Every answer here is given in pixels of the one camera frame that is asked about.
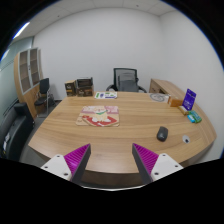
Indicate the black mesh office chair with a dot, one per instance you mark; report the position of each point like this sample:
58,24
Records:
125,80

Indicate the round white coaster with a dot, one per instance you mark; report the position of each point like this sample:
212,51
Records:
157,97

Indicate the wooden side cabinet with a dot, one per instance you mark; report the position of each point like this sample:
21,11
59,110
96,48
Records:
165,87

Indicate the desk cable grommet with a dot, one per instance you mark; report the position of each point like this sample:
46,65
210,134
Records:
186,139

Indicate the black computer mouse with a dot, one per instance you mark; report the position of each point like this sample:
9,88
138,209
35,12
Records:
162,134

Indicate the black leather sofa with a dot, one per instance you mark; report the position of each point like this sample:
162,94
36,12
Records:
14,131

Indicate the purple sign stand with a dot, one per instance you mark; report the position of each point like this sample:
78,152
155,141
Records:
189,100

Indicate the beige small box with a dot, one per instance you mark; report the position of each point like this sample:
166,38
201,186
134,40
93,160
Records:
183,110

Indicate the black visitor chair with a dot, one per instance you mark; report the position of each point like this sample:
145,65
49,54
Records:
44,97

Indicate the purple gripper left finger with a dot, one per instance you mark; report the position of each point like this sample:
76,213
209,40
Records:
70,167

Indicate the small wooden box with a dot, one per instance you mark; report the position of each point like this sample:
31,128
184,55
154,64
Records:
174,101

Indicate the wooden bookcase cabinet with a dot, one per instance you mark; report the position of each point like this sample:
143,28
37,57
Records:
27,76

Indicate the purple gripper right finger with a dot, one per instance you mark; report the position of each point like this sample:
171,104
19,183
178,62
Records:
153,166

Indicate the dark cardboard box right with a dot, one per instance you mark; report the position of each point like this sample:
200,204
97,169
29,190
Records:
84,87

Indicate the cartoon printed mouse pad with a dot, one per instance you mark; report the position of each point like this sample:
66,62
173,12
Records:
99,116

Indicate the brown cardboard box left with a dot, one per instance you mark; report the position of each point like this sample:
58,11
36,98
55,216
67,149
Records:
70,88

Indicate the white green leaflet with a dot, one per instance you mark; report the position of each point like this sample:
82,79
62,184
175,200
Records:
106,95

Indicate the green teal small box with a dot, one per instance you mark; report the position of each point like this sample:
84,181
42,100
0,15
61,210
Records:
194,117

